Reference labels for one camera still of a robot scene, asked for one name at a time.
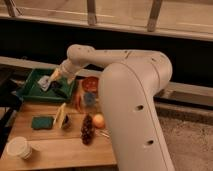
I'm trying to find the white paper cup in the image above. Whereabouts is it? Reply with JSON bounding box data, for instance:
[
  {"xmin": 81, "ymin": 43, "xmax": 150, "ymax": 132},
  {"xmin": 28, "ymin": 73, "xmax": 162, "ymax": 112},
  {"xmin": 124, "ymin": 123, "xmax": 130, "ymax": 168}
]
[{"xmin": 6, "ymin": 137, "xmax": 32, "ymax": 159}]

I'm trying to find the black brush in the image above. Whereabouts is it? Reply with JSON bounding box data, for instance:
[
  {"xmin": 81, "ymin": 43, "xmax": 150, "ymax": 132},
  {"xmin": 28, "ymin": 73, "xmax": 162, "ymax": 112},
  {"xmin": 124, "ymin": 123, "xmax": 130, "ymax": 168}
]
[{"xmin": 50, "ymin": 81, "xmax": 67, "ymax": 98}]

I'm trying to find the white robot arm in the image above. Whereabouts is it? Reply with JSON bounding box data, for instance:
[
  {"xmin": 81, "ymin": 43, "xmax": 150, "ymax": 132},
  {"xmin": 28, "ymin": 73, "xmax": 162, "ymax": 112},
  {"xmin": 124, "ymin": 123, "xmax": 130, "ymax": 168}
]
[{"xmin": 51, "ymin": 44, "xmax": 175, "ymax": 171}]

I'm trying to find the dark grape bunch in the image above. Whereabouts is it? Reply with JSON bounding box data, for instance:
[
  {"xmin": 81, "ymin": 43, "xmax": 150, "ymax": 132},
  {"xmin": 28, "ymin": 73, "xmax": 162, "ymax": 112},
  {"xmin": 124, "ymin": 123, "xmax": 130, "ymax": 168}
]
[{"xmin": 81, "ymin": 115, "xmax": 95, "ymax": 145}]

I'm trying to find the black chair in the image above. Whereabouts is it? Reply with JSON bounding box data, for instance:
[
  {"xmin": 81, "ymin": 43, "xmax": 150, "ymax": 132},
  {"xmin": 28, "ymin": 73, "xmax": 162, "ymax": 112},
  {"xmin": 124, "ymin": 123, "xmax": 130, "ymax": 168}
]
[{"xmin": 0, "ymin": 68, "xmax": 22, "ymax": 156}]

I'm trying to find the blue small cup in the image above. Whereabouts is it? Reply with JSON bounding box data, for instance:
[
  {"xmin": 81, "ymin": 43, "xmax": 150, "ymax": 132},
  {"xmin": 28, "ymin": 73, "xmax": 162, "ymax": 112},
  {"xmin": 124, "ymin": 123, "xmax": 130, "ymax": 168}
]
[{"xmin": 83, "ymin": 92, "xmax": 96, "ymax": 107}]

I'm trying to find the red bowl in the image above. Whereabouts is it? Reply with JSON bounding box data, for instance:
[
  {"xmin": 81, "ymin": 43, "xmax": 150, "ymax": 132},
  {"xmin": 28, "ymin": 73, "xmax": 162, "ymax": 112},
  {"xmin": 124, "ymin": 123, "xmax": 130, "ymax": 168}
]
[{"xmin": 82, "ymin": 76, "xmax": 99, "ymax": 92}]

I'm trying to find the red chili pepper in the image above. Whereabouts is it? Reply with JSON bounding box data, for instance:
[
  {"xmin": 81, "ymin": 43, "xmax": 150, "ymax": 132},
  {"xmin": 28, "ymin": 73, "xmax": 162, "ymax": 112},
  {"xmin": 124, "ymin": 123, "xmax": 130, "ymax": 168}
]
[{"xmin": 75, "ymin": 93, "xmax": 82, "ymax": 113}]

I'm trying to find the green plastic tray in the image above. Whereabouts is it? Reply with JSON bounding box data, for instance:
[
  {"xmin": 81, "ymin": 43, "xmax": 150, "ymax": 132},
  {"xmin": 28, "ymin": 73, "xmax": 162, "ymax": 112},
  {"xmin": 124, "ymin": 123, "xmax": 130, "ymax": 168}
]
[{"xmin": 17, "ymin": 68, "xmax": 76, "ymax": 103}]

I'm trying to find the grey crumpled cloth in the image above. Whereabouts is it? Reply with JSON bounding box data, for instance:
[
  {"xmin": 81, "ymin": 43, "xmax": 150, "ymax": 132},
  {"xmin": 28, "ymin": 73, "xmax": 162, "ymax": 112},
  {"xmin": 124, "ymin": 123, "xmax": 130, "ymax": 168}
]
[{"xmin": 38, "ymin": 75, "xmax": 50, "ymax": 91}]

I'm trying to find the orange fruit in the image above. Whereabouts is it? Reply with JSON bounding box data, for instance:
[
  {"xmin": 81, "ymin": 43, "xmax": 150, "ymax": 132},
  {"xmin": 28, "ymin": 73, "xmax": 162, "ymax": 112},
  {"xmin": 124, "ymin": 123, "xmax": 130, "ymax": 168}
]
[{"xmin": 93, "ymin": 114, "xmax": 105, "ymax": 129}]

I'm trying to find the green sponge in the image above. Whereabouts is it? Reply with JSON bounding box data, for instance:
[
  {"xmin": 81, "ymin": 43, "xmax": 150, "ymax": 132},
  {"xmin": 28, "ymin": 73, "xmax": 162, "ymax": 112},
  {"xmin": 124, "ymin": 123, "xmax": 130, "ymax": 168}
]
[{"xmin": 31, "ymin": 116, "xmax": 53, "ymax": 130}]

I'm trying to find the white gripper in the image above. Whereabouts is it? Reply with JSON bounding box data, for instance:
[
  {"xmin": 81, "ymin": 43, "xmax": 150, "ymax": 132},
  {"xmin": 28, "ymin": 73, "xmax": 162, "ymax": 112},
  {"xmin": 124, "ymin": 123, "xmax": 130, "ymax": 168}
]
[{"xmin": 49, "ymin": 60, "xmax": 80, "ymax": 85}]

